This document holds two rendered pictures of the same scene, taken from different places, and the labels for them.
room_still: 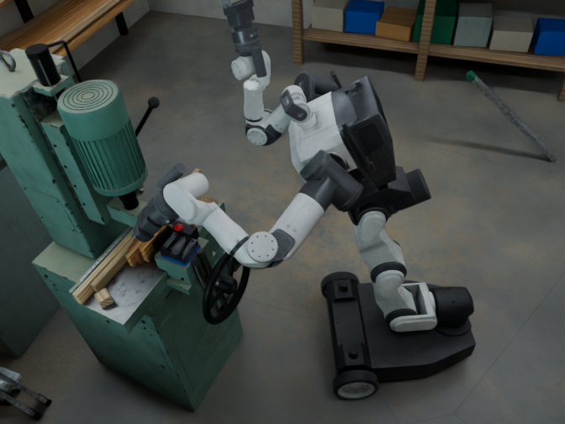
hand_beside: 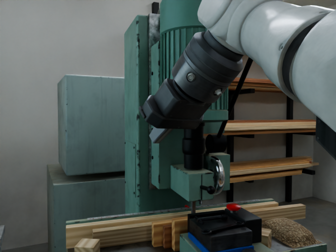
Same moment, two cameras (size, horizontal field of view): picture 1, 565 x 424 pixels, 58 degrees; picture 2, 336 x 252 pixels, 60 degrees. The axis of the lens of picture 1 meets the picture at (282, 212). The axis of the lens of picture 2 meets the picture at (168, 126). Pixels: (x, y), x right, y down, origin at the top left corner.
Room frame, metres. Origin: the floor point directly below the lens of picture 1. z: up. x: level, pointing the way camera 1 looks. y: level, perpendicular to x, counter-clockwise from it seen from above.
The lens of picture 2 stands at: (0.61, 0.07, 1.21)
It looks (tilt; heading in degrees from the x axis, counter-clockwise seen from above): 2 degrees down; 40
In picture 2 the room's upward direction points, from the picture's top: straight up
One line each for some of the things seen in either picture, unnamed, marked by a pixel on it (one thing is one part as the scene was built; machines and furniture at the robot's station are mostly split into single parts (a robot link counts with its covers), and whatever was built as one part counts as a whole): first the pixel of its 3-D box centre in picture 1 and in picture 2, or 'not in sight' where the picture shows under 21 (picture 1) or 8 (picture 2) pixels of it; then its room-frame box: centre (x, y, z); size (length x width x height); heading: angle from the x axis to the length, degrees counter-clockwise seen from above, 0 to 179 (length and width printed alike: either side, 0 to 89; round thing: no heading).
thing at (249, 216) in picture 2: (181, 241); (227, 228); (1.12, 0.35, 0.99); 0.13 x 0.11 x 0.06; 149
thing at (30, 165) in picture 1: (58, 163); (159, 129); (1.38, 0.76, 1.16); 0.22 x 0.22 x 0.72; 59
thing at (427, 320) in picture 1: (409, 307); not in sight; (1.23, -0.53, 0.28); 0.21 x 0.20 x 0.13; 89
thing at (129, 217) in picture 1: (130, 212); (191, 183); (1.25, 0.52, 1.03); 0.14 x 0.07 x 0.09; 59
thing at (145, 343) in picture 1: (155, 309); not in sight; (1.29, 0.61, 0.35); 0.58 x 0.45 x 0.71; 59
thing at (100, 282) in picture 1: (152, 225); (211, 223); (1.28, 0.48, 0.92); 0.62 x 0.02 x 0.04; 149
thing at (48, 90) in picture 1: (47, 76); not in sight; (1.31, 0.63, 1.53); 0.08 x 0.08 x 0.17; 59
